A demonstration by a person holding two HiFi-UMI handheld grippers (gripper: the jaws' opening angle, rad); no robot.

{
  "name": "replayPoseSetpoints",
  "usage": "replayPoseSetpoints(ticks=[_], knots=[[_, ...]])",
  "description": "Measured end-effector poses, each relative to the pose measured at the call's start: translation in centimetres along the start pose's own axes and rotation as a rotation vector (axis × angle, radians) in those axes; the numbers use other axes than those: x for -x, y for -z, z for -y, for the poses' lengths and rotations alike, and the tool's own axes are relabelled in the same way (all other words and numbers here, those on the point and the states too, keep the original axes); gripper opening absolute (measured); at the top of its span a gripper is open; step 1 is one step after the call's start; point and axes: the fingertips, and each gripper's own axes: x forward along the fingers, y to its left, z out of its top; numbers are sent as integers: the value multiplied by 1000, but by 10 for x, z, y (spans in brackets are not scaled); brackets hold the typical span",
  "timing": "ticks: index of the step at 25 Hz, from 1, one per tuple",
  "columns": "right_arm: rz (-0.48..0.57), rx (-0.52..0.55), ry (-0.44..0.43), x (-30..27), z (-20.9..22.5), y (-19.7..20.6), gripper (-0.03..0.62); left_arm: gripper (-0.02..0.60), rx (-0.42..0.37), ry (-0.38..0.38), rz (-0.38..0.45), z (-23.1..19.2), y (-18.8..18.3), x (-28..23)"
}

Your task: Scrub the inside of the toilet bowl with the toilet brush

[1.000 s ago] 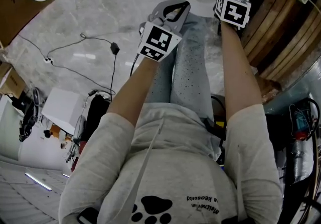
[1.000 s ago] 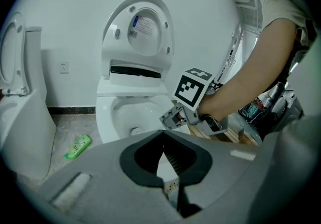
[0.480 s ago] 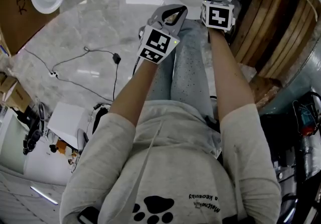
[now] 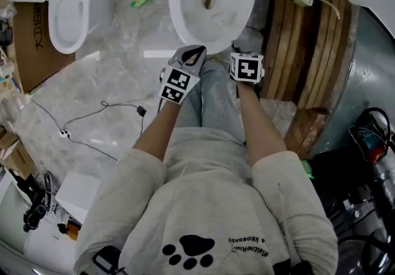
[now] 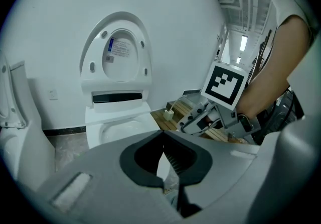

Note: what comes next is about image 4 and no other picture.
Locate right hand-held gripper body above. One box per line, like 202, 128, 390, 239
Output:
229, 41, 266, 84

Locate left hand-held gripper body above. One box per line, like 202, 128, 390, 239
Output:
158, 62, 201, 105

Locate white smart toilet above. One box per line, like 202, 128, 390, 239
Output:
167, 0, 281, 55

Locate person's left forearm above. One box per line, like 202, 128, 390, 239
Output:
132, 99, 181, 163

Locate person's right forearm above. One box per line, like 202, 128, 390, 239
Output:
236, 81, 288, 166

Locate white toilet with round seat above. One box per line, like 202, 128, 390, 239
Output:
6, 0, 117, 55

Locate grey speckled trousers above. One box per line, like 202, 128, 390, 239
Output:
175, 59, 247, 145

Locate stack of wooden planks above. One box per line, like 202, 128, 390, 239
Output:
259, 0, 352, 111

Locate brown wooden beam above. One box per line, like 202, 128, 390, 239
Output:
283, 107, 328, 159

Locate grey paw print sweatshirt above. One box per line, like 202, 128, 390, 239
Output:
73, 127, 339, 275

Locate large brown cardboard box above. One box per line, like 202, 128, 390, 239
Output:
9, 0, 77, 93

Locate white box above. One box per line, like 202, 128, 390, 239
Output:
54, 170, 102, 225

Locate small brown cardboard box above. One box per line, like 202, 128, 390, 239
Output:
0, 131, 36, 181

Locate black floor cable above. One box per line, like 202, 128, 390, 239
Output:
29, 97, 146, 162

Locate grey metal duct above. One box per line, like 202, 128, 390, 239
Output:
308, 5, 395, 157

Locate black cable coil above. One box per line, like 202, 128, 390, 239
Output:
348, 107, 392, 163

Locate silver foil duct hose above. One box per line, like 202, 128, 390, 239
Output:
372, 161, 395, 200

